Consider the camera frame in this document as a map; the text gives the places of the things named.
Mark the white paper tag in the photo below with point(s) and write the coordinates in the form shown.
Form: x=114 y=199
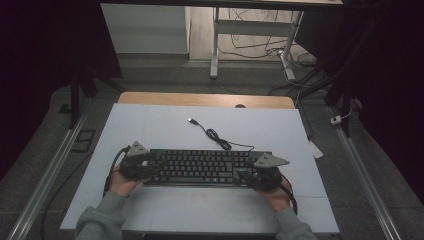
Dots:
x=316 y=150

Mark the person's right hand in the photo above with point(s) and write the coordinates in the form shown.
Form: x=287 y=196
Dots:
x=276 y=198

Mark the desk with white frame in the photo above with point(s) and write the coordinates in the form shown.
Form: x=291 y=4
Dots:
x=248 y=27

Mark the wooden table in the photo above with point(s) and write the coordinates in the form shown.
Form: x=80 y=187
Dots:
x=200 y=99

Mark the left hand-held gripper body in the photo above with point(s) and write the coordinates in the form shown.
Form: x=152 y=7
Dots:
x=135 y=166

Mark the dark curtain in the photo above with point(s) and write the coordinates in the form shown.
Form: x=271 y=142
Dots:
x=33 y=66
x=393 y=83

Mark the black metal stand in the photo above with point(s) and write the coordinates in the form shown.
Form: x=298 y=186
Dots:
x=346 y=100
x=75 y=100

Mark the small white adapter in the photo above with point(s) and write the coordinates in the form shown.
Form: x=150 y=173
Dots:
x=335 y=120

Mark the grey cabinet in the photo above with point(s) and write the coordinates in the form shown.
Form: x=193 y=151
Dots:
x=146 y=30

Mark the person's left hand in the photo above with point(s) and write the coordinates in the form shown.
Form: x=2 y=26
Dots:
x=121 y=185

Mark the aluminium floor rail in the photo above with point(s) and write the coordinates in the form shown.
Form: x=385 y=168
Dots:
x=363 y=180
x=50 y=176

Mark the black keyboard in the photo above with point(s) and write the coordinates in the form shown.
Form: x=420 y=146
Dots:
x=200 y=165

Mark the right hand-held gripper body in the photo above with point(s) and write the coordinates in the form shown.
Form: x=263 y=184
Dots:
x=268 y=173

